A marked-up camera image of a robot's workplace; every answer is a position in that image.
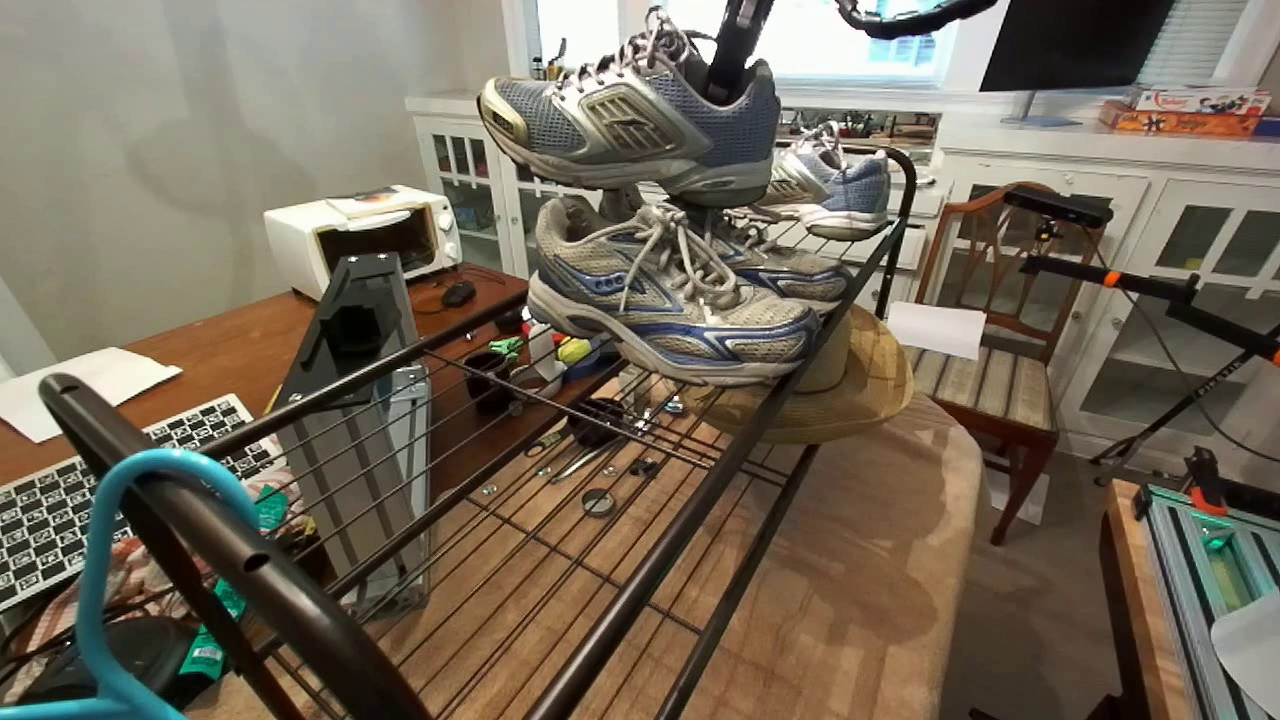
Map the blue grey running shoe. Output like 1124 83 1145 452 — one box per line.
757 118 895 243
472 3 786 212

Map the white window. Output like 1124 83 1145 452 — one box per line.
501 0 993 100

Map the white glass door cabinet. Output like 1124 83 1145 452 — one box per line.
404 92 644 278

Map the black flat screen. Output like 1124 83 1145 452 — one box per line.
977 0 1183 97

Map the white folded paper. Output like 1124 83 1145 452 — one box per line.
884 297 993 363

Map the straw hat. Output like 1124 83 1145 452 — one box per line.
702 304 915 452

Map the black cup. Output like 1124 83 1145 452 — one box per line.
460 348 518 421

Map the wide white sideboard cabinet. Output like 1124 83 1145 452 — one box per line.
931 111 1280 465

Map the wooden chair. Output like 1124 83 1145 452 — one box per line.
910 175 1118 553

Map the orange board game box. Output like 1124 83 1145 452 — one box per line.
1097 83 1271 142

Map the grey triangular stand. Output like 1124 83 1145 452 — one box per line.
271 254 436 625

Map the beige ribbed table cloth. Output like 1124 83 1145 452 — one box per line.
185 386 993 720

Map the dark wooden table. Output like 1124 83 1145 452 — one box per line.
0 262 534 491

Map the black orange clamp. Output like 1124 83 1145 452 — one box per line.
1133 445 1280 523

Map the wooden robot cart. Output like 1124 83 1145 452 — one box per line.
1092 478 1204 720

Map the black metal shoe rack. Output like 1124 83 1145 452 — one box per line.
0 135 923 720

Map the white paper sheet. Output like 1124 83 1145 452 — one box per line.
0 345 187 448

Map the blue plastic clothes hanger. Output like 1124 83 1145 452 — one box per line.
0 445 293 720

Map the computer keyboard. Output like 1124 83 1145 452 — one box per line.
0 393 293 618

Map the black bar stereo camera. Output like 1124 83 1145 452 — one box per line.
1001 183 1118 232

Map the black camera stand pole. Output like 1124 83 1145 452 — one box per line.
1015 254 1280 474

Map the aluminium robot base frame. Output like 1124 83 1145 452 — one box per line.
1136 481 1280 720

